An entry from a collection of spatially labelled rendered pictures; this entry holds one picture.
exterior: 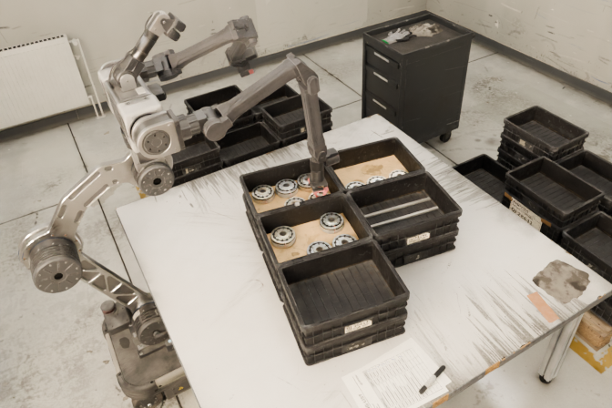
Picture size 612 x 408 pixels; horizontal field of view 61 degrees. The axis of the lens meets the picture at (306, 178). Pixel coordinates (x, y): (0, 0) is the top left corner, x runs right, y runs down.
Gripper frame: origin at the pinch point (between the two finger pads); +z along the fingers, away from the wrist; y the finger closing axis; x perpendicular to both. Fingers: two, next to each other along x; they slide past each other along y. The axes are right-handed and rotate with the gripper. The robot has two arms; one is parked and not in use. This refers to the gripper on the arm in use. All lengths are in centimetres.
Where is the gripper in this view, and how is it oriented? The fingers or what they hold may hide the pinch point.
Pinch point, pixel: (318, 196)
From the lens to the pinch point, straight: 232.0
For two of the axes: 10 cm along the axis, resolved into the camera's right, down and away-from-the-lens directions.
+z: 0.5, 8.1, 5.8
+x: -9.7, 1.8, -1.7
